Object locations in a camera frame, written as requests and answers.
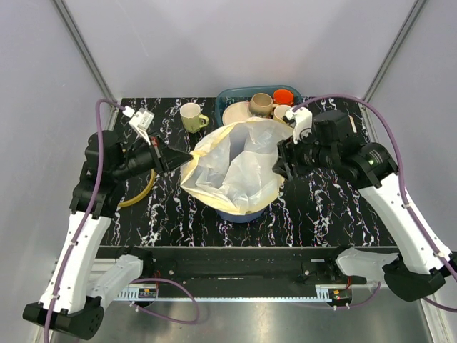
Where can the connector box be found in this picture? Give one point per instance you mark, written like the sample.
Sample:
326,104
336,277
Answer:
147,293
340,297

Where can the roll of cream trash bags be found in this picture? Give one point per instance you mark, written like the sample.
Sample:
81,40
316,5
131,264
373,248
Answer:
353,125

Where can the yellow green ceramic mug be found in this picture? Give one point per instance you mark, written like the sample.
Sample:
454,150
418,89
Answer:
192,118

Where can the cream translucent trash bag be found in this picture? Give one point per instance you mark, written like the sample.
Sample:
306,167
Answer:
198,174

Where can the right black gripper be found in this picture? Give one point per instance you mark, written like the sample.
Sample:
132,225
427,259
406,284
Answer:
288,154

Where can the perforated cable duct strip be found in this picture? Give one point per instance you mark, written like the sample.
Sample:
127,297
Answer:
167,294

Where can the right connector box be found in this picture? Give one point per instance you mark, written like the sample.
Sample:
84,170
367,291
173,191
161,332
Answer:
340,297

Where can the cream pink floral plate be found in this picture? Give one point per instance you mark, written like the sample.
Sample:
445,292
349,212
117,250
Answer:
236,112

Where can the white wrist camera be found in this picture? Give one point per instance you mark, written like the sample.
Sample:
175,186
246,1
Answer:
139,121
301,121

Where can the blue trash bin yellow rim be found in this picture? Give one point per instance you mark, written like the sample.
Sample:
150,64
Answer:
237,216

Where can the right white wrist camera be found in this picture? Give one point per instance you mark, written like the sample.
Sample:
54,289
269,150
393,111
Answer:
301,121

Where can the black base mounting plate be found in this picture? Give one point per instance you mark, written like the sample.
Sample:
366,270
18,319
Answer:
312,265

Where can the pale yellow mug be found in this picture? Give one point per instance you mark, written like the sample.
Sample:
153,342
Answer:
279,113

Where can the beige brown ceramic mug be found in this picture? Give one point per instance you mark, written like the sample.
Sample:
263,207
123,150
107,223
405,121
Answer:
261,105

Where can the left connector box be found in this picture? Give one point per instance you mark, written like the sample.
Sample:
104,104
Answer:
147,293

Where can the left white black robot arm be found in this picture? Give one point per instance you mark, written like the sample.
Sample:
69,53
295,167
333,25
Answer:
72,304

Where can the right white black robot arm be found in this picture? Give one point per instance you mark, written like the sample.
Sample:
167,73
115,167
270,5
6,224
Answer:
329,140

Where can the orange cup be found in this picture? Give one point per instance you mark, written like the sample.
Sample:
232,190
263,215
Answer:
283,97

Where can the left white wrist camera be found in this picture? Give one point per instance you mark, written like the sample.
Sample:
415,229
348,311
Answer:
139,121

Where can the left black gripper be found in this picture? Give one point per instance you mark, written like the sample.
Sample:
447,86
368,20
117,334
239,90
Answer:
168,158

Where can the teal plastic basket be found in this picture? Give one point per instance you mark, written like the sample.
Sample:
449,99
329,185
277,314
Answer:
231,96

